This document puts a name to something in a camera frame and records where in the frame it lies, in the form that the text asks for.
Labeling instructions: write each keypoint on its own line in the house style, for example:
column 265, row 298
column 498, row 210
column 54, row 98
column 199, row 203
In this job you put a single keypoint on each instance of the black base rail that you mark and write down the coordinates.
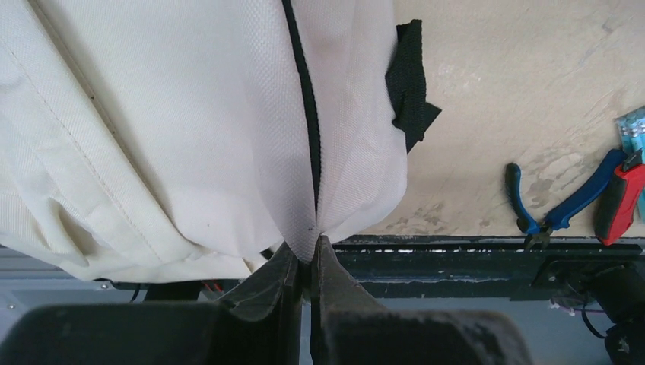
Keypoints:
column 466, row 266

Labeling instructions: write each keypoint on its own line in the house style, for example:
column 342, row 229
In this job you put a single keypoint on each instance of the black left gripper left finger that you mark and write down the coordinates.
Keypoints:
column 256, row 322

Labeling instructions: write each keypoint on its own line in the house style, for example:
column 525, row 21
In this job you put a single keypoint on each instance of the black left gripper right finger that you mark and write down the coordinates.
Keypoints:
column 350, row 326

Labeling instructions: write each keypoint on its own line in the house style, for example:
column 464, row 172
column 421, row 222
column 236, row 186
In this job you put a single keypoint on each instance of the teal pencil pack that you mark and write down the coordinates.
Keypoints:
column 631, row 130

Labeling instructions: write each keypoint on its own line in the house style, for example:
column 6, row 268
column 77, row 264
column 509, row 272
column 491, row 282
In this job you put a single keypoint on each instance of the beige canvas backpack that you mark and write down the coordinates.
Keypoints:
column 163, row 141

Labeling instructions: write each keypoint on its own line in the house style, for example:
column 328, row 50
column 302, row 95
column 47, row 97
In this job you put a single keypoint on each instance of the red handled cutter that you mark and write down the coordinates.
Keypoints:
column 615, row 212

